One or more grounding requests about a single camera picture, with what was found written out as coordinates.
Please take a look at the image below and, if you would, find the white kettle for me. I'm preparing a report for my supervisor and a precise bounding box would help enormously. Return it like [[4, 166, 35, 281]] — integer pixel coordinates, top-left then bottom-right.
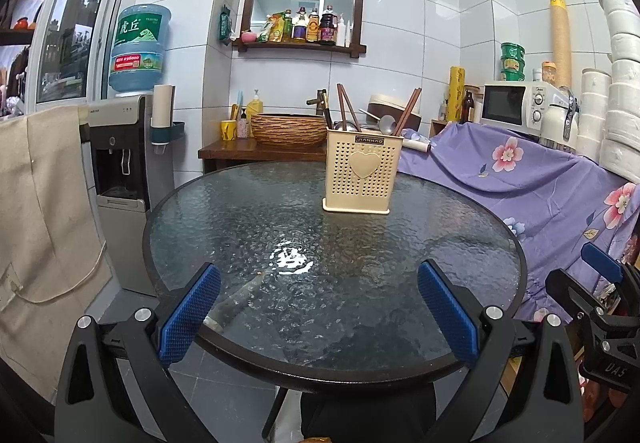
[[540, 90, 581, 151]]

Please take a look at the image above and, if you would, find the dark-capped sauce bottle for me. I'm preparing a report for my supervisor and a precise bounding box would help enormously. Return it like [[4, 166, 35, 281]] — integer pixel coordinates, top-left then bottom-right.
[[291, 6, 307, 42]]

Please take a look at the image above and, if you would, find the stack of white paper rolls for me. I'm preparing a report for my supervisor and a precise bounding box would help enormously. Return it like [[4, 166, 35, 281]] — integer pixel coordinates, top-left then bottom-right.
[[580, 0, 640, 184]]

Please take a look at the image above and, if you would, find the purple floral cloth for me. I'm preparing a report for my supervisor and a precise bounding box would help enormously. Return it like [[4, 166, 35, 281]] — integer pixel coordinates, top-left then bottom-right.
[[397, 122, 640, 324]]

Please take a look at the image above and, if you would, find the white paper cup sleeve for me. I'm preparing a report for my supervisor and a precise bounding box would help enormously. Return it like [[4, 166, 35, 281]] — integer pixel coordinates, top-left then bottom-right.
[[151, 84, 176, 130]]

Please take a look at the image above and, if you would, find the dark soy sauce bottle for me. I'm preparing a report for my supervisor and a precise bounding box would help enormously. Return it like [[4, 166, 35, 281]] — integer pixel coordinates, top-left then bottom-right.
[[319, 5, 337, 45]]

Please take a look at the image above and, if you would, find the dark wooden framed shelf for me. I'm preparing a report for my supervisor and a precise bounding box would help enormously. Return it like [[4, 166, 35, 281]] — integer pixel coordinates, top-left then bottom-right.
[[232, 0, 371, 58]]

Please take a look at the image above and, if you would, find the white microwave oven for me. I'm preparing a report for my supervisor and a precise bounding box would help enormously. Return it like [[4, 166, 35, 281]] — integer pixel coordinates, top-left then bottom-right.
[[482, 81, 558, 130]]

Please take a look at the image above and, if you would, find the brown and cream rice cooker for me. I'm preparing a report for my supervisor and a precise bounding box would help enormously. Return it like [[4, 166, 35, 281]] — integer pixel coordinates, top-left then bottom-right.
[[366, 94, 421, 131]]

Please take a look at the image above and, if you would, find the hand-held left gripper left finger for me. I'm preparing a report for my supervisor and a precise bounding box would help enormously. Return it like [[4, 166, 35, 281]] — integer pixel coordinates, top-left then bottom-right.
[[54, 263, 236, 443]]

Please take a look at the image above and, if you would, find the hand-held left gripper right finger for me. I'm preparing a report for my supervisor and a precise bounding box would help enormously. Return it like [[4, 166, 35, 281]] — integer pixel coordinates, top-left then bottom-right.
[[415, 259, 586, 443]]

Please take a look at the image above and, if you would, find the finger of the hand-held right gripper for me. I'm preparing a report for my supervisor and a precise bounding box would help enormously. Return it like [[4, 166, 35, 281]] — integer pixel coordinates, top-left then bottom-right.
[[581, 243, 640, 289], [545, 268, 623, 331]]

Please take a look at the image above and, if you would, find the blue water bottle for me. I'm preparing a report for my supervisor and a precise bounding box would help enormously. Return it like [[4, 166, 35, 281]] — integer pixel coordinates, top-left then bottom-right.
[[108, 4, 172, 98]]

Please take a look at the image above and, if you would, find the grey water dispenser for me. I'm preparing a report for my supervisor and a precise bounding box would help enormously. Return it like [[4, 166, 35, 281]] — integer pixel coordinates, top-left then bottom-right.
[[87, 94, 176, 296]]

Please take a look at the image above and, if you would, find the cream perforated utensil holder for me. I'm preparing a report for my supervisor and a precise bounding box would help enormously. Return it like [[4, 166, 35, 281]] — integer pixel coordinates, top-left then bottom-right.
[[322, 129, 405, 214]]

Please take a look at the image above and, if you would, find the sliding window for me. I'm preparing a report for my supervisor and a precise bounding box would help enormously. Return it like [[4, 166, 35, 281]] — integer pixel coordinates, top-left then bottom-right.
[[25, 0, 132, 111]]

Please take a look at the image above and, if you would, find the brown wooden washstand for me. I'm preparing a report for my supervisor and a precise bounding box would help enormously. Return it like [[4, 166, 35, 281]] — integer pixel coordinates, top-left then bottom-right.
[[197, 138, 328, 174]]

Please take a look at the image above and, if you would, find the bronze faucet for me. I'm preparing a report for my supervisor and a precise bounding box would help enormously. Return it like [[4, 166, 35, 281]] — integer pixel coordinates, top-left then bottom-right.
[[306, 89, 328, 116]]

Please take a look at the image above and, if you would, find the yellow roll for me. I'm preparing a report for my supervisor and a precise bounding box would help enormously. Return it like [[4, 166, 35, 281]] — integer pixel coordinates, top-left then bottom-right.
[[447, 66, 467, 124]]

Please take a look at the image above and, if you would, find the teal cup holder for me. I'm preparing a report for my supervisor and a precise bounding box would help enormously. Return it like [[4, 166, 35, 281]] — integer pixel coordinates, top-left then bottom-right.
[[150, 121, 186, 154]]

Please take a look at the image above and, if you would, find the beige cloth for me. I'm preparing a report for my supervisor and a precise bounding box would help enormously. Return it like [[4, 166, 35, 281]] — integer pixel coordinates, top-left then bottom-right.
[[0, 105, 113, 404]]

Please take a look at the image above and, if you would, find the tall beige paper cup stack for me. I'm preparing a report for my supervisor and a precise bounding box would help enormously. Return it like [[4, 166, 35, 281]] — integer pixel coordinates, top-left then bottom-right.
[[548, 0, 572, 88]]

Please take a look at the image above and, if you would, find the woven brown basin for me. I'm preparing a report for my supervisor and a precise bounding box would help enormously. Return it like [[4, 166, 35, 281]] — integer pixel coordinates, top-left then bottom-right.
[[250, 113, 328, 147]]

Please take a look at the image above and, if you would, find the green wall pouch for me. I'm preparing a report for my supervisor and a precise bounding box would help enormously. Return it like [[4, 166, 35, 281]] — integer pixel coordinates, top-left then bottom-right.
[[216, 5, 235, 44]]

